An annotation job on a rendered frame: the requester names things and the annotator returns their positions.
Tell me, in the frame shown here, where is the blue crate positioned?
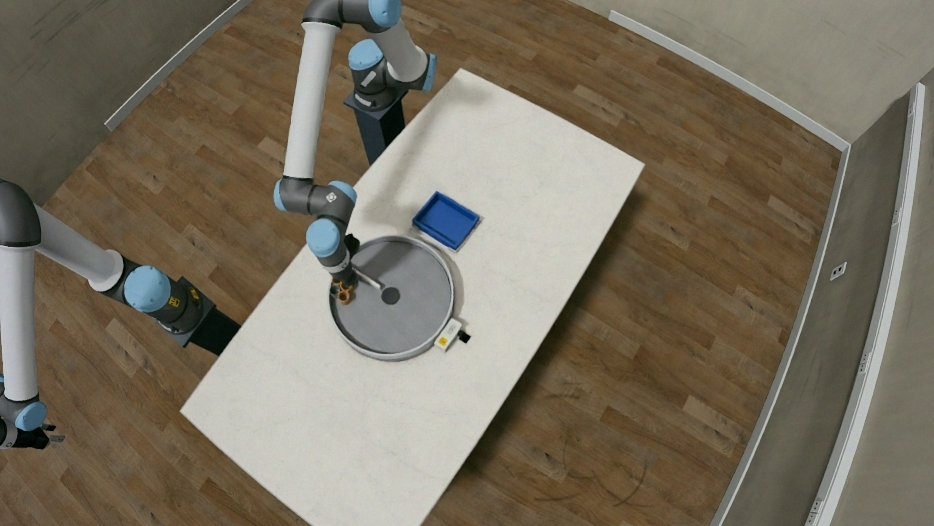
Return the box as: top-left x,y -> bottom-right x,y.
411,190 -> 482,252

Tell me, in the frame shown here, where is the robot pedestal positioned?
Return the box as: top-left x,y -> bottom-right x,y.
344,91 -> 407,166
171,291 -> 242,357

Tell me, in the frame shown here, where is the white control box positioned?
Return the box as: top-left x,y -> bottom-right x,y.
433,318 -> 473,354

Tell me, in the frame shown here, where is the grey turntable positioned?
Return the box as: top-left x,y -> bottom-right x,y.
327,234 -> 457,363

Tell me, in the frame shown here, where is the white table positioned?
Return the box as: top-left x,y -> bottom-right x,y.
180,67 -> 646,526

